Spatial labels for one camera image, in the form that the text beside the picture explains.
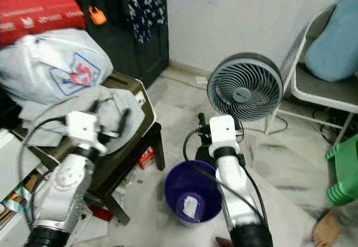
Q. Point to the grey cloth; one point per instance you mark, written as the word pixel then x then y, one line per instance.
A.
pixel 134 107

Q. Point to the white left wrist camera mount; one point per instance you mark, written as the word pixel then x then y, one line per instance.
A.
pixel 84 128

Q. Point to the dark blue floral cloth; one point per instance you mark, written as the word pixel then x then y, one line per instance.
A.
pixel 145 3

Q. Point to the orange tag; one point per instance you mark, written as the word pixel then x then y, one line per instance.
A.
pixel 97 15

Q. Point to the white printed plastic bag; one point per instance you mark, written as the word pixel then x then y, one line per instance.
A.
pixel 50 65

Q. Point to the grey round floor fan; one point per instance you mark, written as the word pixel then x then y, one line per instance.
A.
pixel 246 84

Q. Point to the red printed box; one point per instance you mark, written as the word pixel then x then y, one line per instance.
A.
pixel 39 3

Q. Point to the dark wooden cabinet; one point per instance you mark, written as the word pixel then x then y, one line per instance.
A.
pixel 117 51

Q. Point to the dark olive side table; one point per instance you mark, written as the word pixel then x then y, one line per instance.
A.
pixel 140 124

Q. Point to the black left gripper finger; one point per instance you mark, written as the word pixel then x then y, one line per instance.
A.
pixel 123 122

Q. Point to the light blue cushion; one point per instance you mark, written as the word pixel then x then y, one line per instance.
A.
pixel 335 45

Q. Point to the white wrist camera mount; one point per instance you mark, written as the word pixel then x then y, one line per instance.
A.
pixel 84 128
pixel 224 132

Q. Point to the white drawer unit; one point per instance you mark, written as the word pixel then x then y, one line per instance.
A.
pixel 14 163

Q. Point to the white floor socket plate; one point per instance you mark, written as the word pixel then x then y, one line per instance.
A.
pixel 201 80

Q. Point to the person in grey trousers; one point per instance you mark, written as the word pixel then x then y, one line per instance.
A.
pixel 327 230

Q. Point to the green plastic stool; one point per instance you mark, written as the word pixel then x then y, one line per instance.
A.
pixel 344 171

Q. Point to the white plastic wrapper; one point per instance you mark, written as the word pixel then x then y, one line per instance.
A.
pixel 190 206

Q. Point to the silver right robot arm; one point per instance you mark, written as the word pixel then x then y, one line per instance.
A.
pixel 238 188

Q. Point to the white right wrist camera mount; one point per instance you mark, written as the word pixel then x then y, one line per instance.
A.
pixel 224 132

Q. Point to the purple waste bin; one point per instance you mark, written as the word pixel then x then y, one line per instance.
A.
pixel 179 182

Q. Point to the small red box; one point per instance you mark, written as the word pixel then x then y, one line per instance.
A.
pixel 146 157

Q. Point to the white frame chair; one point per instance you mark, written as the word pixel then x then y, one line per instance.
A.
pixel 313 93

